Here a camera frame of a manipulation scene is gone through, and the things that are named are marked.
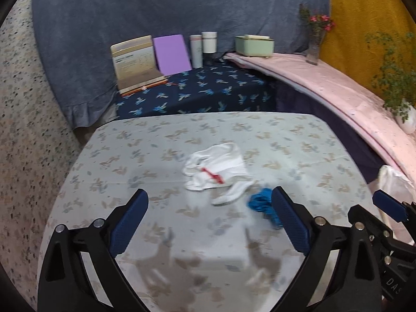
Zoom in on yellow fabric backdrop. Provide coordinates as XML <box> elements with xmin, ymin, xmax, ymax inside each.
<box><xmin>320</xmin><ymin>0</ymin><xmax>415</xmax><ymax>96</ymax></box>

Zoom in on purple notebook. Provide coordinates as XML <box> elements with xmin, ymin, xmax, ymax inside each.
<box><xmin>153</xmin><ymin>35</ymin><xmax>192</xmax><ymax>75</ymax></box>

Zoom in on white lined trash bin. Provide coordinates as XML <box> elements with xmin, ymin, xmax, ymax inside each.
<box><xmin>376</xmin><ymin>165</ymin><xmax>415</xmax><ymax>246</ymax></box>

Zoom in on light floral tablecloth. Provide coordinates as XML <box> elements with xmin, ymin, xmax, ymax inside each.
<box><xmin>41</xmin><ymin>113</ymin><xmax>379</xmax><ymax>311</ymax></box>

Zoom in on navy floral cloth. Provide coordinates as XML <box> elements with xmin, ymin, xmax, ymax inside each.
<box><xmin>115</xmin><ymin>59</ymin><xmax>276</xmax><ymax>120</ymax></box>

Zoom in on white jar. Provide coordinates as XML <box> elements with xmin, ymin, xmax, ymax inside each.
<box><xmin>202</xmin><ymin>31</ymin><xmax>217</xmax><ymax>54</ymax></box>

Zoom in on tall white bottle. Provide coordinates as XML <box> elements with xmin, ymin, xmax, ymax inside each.
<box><xmin>190</xmin><ymin>35</ymin><xmax>203</xmax><ymax>69</ymax></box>

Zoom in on green plant white pot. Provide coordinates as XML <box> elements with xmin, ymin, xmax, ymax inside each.
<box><xmin>365</xmin><ymin>32</ymin><xmax>415</xmax><ymax>134</ymax></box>

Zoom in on glass vase pink flowers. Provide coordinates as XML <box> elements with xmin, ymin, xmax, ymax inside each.
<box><xmin>299</xmin><ymin>4</ymin><xmax>334</xmax><ymax>66</ymax></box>

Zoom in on blue measuring tape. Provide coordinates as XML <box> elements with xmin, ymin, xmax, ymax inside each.
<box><xmin>248</xmin><ymin>188</ymin><xmax>283</xmax><ymax>230</ymax></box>

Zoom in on blue grey fabric backdrop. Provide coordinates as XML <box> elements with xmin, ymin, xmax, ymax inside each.
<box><xmin>32</xmin><ymin>0</ymin><xmax>330</xmax><ymax>128</ymax></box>

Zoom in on white glove red trim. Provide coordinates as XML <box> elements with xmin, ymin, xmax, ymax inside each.
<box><xmin>183</xmin><ymin>142</ymin><xmax>255</xmax><ymax>206</ymax></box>

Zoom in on pink cloth covered shelf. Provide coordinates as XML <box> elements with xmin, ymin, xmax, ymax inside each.
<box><xmin>224</xmin><ymin>53</ymin><xmax>415</xmax><ymax>183</ymax></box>

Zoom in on green tissue box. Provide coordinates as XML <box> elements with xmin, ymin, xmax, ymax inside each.
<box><xmin>235</xmin><ymin>35</ymin><xmax>274</xmax><ymax>58</ymax></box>

